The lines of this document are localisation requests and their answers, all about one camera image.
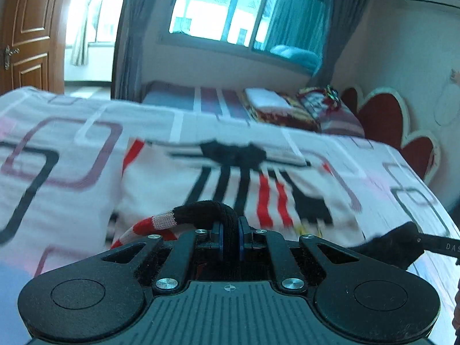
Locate striped knit sweater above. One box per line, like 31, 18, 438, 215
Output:
111, 139, 425, 271

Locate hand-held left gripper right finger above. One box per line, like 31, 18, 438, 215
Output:
236, 216, 361, 292

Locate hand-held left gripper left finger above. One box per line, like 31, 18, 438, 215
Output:
101, 220, 225, 294

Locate wooden door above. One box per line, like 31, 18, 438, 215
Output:
0, 0, 70, 95

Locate red and yellow folded blanket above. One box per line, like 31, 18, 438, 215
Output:
244, 91, 321, 132

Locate striped pillow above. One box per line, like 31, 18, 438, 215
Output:
298, 86, 366, 138

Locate sliding glass window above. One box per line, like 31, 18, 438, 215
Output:
168, 0, 333, 63

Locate wall cable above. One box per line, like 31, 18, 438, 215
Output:
434, 70, 460, 127

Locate blue blanket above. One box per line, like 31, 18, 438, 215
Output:
269, 44, 321, 73

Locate white folded cloth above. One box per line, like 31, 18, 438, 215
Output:
245, 88, 292, 110

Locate striped mattress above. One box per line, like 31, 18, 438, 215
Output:
141, 80, 253, 120

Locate red and white headboard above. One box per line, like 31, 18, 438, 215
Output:
341, 86, 443, 185

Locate colourful crumpled cloth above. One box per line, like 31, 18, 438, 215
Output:
323, 85, 342, 110

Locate patterned bed sheet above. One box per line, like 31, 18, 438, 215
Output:
0, 86, 460, 317

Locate grey curtain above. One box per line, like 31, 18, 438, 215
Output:
265, 0, 376, 80
111, 0, 185, 102

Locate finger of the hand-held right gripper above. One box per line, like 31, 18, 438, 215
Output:
413, 232, 460, 260

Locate metal door handle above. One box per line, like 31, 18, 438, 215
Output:
3, 45, 20, 70

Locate white sheer curtain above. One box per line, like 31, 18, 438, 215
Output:
69, 0, 109, 67

